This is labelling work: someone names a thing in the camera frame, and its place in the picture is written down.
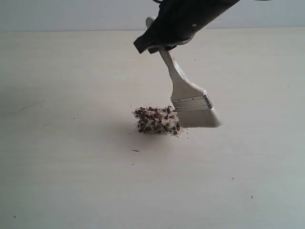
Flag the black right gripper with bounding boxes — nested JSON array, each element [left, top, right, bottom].
[[133, 9, 205, 54]]

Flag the white paint brush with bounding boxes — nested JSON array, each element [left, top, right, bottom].
[[144, 16, 221, 128]]

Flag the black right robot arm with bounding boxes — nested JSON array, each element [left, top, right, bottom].
[[133, 0, 238, 54]]

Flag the brown and white debris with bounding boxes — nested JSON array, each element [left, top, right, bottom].
[[132, 106, 191, 140]]

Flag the scattered brown pellets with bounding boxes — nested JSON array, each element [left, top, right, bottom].
[[134, 106, 182, 134]]

